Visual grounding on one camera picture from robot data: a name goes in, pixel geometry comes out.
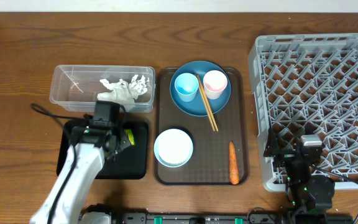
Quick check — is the yellow foil snack wrapper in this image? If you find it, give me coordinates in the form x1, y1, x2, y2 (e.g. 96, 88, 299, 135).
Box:
124, 129, 135, 146

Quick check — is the white paper napkin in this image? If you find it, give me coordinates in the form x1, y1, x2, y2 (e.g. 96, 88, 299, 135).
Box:
97, 75, 147, 111

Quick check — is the light blue bowl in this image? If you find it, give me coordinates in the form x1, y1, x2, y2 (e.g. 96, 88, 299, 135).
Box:
154, 129, 194, 168

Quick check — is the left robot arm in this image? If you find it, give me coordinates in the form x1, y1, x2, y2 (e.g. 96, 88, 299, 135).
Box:
30, 117, 131, 223

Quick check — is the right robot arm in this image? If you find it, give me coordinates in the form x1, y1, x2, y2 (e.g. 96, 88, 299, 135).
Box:
264, 129, 334, 211

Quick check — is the grey dishwasher rack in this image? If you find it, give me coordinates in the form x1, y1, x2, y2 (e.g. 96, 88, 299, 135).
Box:
248, 33, 358, 190

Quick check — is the black plastic tray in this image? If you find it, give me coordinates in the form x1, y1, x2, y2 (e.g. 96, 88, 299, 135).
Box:
56, 120, 149, 179

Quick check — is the orange carrot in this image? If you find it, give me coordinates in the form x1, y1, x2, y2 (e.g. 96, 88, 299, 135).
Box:
229, 141, 239, 185

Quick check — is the clear plastic bin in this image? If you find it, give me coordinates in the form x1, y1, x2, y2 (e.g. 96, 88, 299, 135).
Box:
50, 65, 155, 113

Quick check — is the brown serving tray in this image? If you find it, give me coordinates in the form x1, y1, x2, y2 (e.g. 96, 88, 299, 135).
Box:
154, 68, 249, 185

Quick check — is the wooden chopstick left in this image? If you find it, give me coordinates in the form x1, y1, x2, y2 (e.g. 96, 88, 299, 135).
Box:
196, 75, 217, 133

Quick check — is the wooden chopstick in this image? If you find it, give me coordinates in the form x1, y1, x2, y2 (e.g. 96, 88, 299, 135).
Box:
197, 74, 219, 133
196, 75, 217, 133

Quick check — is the dark blue plate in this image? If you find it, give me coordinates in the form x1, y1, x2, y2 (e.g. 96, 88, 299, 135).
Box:
170, 60, 231, 117

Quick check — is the pink cup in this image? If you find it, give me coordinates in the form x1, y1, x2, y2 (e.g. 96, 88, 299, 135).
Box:
203, 70, 228, 100

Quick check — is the light blue cup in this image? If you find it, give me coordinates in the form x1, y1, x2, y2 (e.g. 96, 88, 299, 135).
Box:
174, 73, 199, 102

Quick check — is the wooden chopstick right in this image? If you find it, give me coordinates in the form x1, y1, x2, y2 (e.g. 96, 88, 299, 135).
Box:
197, 74, 219, 133

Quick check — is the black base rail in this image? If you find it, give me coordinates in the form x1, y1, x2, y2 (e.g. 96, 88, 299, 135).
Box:
79, 203, 354, 224

